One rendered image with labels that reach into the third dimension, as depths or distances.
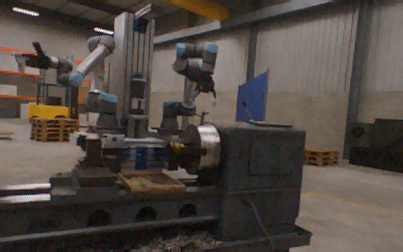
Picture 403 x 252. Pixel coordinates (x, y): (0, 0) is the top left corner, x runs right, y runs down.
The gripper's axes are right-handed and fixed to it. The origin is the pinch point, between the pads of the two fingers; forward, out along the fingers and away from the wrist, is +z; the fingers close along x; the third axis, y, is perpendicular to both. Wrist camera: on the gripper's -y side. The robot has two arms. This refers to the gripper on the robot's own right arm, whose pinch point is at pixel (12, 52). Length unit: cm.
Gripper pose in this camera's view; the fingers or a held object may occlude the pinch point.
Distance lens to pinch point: 215.9
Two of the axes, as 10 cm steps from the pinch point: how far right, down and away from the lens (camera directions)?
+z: -6.0, 0.2, -8.0
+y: -1.7, 9.7, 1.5
